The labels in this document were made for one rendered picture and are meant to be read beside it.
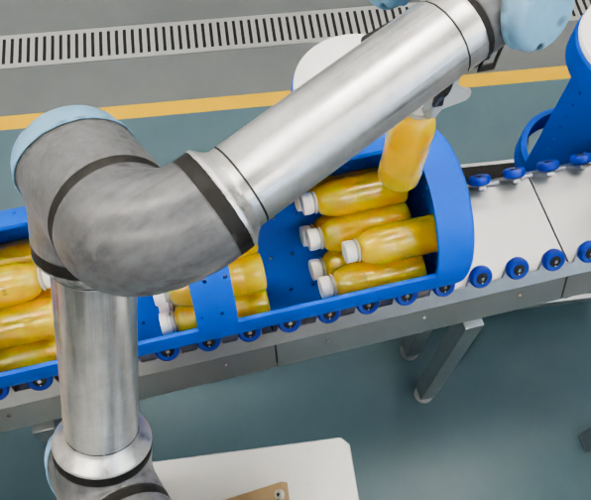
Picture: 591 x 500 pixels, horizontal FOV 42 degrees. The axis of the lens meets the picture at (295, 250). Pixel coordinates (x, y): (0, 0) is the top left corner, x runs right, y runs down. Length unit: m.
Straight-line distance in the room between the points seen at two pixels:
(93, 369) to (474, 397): 1.75
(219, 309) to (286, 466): 0.26
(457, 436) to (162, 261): 1.87
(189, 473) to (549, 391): 1.57
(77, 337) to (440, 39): 0.45
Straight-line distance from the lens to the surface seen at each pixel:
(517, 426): 2.46
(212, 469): 1.15
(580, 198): 1.69
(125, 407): 0.88
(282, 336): 1.44
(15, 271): 1.28
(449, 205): 1.26
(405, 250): 1.32
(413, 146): 1.12
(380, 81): 0.64
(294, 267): 1.46
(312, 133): 0.62
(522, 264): 1.52
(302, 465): 1.15
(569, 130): 1.90
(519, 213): 1.63
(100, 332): 0.79
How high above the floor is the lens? 2.27
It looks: 63 degrees down
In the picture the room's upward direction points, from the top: 4 degrees clockwise
